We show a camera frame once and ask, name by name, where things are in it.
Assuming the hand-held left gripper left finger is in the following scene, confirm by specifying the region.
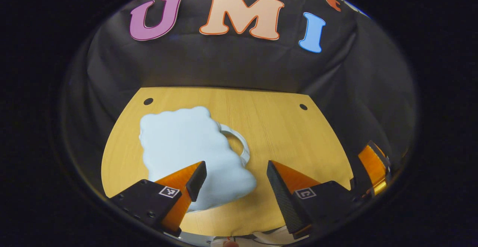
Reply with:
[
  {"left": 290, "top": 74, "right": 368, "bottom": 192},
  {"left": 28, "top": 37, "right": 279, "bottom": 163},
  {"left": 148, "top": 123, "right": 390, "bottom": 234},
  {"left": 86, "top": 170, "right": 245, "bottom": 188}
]
[{"left": 108, "top": 161, "right": 207, "bottom": 238}]

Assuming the black backdrop cloth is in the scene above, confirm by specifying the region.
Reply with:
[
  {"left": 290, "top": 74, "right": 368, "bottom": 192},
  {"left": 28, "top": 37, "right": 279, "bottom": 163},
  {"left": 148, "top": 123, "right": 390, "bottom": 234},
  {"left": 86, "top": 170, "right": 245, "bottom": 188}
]
[{"left": 62, "top": 0, "right": 417, "bottom": 203}]

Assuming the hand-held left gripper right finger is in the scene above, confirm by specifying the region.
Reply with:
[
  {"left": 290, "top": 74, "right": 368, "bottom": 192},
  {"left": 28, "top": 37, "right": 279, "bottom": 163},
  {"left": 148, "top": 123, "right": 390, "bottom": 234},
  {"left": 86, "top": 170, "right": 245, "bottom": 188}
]
[{"left": 267, "top": 160, "right": 359, "bottom": 240}]

